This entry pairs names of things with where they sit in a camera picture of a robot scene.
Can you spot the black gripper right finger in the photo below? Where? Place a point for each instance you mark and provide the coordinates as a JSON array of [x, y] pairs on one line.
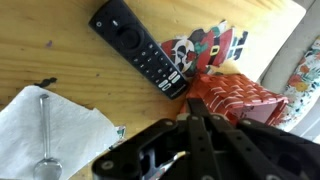
[[260, 150]]

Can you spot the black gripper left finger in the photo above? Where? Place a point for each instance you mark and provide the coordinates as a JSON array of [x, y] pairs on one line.
[[166, 146]]

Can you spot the black remote control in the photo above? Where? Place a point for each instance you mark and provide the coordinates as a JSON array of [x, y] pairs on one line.
[[133, 43]]

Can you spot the red woven basket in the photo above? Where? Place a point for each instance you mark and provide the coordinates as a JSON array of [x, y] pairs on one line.
[[240, 95]]

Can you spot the white floral cushion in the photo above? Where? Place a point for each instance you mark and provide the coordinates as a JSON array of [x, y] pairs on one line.
[[305, 80]]

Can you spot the white paper napkin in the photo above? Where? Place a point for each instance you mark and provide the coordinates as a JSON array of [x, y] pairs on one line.
[[73, 133]]

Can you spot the santa claus paper cutout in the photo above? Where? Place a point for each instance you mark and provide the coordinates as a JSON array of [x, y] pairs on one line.
[[206, 50]]

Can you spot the grey fabric sofa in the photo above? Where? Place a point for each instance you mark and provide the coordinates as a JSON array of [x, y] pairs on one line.
[[286, 43]]

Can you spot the silver metal spoon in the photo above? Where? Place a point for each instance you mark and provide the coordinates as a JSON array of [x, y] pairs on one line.
[[46, 166]]

